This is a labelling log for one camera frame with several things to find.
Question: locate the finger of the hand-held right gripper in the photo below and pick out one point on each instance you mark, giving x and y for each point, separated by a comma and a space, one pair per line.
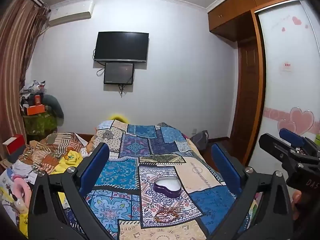
275, 147
291, 136

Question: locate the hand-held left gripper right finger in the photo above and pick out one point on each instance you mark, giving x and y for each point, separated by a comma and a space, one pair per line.
225, 167

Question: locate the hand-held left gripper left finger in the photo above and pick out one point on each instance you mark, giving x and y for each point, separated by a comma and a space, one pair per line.
96, 165

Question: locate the purple heart-shaped tin box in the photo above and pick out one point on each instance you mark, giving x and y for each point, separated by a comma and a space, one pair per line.
168, 186

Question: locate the person's right hand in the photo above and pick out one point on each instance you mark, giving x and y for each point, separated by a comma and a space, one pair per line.
297, 202

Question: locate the yellow cloth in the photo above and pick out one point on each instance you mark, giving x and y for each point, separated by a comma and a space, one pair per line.
70, 160

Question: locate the grey bag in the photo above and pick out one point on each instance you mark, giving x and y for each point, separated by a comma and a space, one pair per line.
198, 140

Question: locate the striped orange blanket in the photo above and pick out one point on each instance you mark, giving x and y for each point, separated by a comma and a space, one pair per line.
50, 150

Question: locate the white heart-print wardrobe door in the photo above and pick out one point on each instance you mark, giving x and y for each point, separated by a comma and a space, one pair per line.
290, 85

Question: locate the yellow round object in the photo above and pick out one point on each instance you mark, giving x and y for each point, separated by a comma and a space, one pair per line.
119, 118

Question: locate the patchwork blue bed blanket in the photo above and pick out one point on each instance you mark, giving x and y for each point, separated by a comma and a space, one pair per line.
160, 152

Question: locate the red square door sticker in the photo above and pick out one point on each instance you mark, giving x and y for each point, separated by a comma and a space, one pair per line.
287, 67

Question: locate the grey folded cloth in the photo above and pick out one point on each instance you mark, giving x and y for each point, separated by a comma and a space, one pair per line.
53, 107

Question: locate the pink plush item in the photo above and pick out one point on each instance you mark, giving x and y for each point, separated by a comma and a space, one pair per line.
21, 185

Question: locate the orange box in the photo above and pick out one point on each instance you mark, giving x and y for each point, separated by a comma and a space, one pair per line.
36, 110

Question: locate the red and white box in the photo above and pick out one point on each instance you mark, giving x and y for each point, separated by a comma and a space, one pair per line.
13, 145

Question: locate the pile of clutter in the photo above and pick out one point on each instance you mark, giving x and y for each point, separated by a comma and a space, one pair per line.
31, 90

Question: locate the wooden overhead cabinet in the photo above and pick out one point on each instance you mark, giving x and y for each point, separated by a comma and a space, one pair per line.
235, 12

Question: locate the striped brown curtain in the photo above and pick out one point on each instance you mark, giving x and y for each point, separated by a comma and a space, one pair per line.
15, 55

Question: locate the white air conditioner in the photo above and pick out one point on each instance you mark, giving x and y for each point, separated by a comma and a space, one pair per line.
71, 12

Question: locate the small black wall monitor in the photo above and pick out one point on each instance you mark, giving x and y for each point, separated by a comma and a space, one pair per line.
119, 73

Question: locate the black wall television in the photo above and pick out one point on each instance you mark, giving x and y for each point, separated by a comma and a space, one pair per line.
121, 46

